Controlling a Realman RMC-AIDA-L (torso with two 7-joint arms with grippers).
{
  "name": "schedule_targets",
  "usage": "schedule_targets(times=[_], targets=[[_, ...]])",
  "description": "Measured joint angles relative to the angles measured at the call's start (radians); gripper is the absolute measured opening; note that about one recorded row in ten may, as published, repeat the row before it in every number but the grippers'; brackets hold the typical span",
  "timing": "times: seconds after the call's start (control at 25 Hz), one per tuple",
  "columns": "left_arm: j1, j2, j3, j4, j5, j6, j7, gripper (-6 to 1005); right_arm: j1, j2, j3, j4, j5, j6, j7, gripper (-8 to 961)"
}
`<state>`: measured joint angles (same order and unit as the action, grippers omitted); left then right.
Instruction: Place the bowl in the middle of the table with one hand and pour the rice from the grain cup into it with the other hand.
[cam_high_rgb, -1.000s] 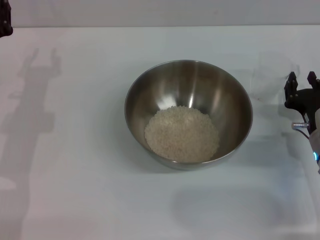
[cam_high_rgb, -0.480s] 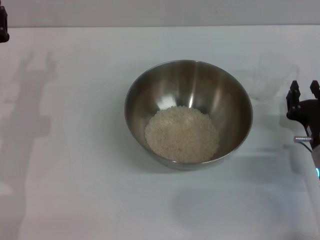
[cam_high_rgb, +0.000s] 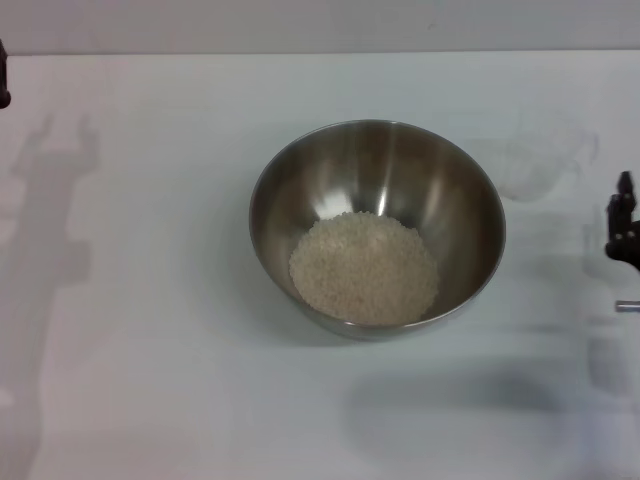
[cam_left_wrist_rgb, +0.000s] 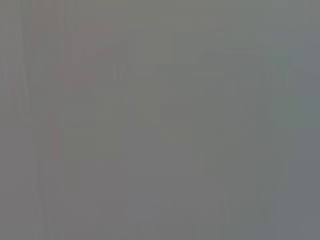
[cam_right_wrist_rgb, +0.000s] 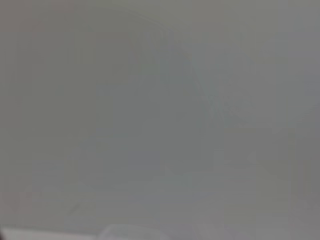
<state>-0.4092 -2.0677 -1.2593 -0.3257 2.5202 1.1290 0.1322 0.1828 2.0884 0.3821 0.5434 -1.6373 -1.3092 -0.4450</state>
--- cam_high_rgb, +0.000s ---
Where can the stainless steel mixing bowl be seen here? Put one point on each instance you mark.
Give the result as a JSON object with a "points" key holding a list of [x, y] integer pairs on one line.
{"points": [[450, 225]]}

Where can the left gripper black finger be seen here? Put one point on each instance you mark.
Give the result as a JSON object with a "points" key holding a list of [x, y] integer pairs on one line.
{"points": [[3, 75]]}

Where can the white uncooked rice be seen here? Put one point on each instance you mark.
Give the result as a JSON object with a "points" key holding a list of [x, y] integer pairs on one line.
{"points": [[362, 272]]}

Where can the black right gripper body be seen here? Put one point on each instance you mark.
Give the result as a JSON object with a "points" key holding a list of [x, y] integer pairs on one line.
{"points": [[629, 247]]}

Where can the silver metal standoff pin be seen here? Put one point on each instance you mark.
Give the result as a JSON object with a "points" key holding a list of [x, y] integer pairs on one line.
{"points": [[629, 306]]}

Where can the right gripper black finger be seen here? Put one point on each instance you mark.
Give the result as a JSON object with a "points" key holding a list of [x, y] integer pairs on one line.
{"points": [[621, 210]]}

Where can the clear plastic measuring cup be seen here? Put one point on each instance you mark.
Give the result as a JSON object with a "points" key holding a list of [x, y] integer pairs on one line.
{"points": [[530, 170]]}

